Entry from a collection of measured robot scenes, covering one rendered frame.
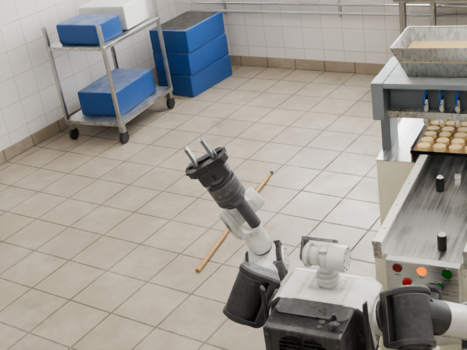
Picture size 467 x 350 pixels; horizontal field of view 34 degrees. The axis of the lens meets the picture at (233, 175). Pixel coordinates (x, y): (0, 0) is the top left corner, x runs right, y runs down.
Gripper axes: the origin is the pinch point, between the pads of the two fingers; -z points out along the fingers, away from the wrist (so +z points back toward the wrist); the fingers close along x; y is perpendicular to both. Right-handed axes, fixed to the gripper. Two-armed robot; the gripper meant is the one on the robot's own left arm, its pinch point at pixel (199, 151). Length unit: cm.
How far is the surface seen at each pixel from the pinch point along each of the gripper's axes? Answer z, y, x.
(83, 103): 121, -382, -141
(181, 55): 151, -436, -63
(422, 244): 84, -19, 39
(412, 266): 82, -10, 33
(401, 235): 84, -27, 34
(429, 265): 83, -7, 38
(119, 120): 135, -349, -116
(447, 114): 84, -78, 72
